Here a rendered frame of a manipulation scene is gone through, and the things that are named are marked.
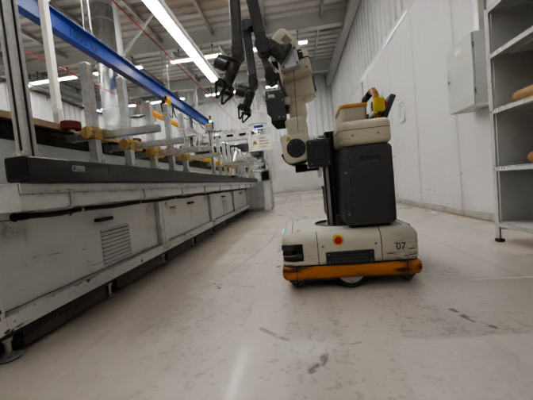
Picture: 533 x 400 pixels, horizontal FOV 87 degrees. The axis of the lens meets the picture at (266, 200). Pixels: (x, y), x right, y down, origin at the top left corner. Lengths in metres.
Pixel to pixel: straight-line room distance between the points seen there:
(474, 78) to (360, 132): 1.79
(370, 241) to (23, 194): 1.36
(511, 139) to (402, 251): 1.32
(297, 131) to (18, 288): 1.41
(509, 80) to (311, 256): 1.83
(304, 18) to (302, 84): 7.42
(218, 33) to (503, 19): 7.51
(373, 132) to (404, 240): 0.53
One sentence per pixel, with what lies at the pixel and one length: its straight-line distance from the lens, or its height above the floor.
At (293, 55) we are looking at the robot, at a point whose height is 1.17.
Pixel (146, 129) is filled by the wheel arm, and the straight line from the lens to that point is 1.36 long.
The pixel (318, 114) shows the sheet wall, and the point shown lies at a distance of 12.65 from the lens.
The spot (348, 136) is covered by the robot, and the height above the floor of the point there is 0.74.
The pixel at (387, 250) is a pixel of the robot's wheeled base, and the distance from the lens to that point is 1.47.
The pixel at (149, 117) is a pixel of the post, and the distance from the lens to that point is 1.89.
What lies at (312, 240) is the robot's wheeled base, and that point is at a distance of 1.40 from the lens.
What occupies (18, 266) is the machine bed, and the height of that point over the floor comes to 0.32.
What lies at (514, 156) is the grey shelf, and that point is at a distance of 2.54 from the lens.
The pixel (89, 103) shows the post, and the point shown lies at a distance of 1.47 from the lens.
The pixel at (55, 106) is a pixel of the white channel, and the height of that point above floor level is 1.31.
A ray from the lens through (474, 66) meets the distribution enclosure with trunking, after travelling 3.13.
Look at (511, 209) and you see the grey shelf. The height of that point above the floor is 0.22.
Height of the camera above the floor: 0.54
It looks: 3 degrees down
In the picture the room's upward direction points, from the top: 5 degrees counter-clockwise
